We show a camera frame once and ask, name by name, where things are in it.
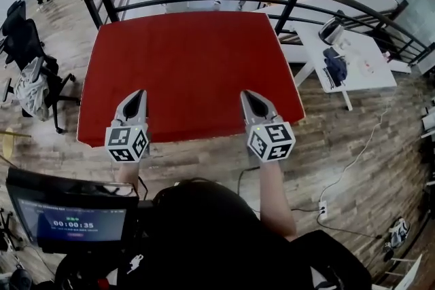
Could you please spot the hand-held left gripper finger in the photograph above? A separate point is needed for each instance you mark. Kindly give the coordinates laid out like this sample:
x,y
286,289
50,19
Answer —
x,y
143,112
122,112

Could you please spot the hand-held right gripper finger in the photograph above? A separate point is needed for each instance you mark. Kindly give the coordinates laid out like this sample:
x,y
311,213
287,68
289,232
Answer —
x,y
247,115
266,113

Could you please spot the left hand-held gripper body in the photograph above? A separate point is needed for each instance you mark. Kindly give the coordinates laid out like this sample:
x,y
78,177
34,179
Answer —
x,y
127,142

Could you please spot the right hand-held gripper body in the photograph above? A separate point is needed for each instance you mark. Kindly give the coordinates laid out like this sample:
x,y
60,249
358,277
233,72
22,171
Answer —
x,y
272,142

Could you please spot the red tablecloth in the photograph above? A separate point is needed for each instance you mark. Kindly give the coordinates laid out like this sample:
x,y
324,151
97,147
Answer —
x,y
190,71

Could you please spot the person's left forearm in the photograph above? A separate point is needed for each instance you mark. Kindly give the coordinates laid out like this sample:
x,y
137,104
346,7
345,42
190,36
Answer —
x,y
128,176

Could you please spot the person's right forearm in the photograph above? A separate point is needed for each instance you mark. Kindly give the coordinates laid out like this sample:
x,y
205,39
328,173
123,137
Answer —
x,y
275,200

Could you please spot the black eyeglasses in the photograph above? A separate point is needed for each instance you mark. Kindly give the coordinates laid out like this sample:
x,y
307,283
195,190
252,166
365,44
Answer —
x,y
328,78

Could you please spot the dark blue cloth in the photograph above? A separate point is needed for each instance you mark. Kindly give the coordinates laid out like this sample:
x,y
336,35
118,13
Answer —
x,y
336,66

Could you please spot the white power strip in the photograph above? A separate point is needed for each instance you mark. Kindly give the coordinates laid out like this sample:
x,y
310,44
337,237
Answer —
x,y
323,210

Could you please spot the grey garment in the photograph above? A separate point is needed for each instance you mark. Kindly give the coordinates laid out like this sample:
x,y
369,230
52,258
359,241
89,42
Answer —
x,y
32,91

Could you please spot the black monitor screen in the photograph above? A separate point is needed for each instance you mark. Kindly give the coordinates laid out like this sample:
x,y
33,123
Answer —
x,y
68,214

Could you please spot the white table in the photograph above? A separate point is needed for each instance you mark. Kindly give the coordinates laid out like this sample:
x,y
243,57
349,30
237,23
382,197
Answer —
x,y
370,81

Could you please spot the clear plastic bag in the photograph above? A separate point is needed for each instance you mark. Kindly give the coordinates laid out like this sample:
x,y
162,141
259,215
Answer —
x,y
365,64

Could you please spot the person's black shirt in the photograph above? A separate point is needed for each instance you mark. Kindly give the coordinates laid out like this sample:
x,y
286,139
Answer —
x,y
210,241

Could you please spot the yellow wooden stool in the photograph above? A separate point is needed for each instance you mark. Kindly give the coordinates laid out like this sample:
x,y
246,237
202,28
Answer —
x,y
8,146

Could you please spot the black office chair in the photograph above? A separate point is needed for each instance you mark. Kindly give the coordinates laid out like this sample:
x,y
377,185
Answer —
x,y
27,40

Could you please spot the black and white sneakers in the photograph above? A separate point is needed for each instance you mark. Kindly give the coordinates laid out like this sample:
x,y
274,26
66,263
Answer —
x,y
397,234

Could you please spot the black bag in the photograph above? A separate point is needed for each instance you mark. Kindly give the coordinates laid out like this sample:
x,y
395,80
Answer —
x,y
21,280

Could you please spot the white rack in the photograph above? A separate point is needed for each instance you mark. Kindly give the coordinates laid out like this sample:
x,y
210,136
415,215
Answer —
x,y
411,275

